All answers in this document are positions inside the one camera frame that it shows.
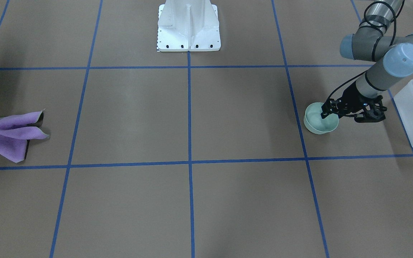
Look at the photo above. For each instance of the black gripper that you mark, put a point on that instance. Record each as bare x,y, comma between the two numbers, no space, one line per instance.
350,96

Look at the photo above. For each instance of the green ceramic bowl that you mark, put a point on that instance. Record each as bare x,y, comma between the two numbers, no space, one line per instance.
314,122

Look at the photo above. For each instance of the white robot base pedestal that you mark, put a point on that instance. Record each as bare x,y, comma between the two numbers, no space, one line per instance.
188,25

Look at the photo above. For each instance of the purple cloth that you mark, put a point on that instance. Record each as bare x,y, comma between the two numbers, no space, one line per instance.
16,131

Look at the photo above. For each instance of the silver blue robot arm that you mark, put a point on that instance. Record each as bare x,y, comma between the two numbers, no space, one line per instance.
376,41

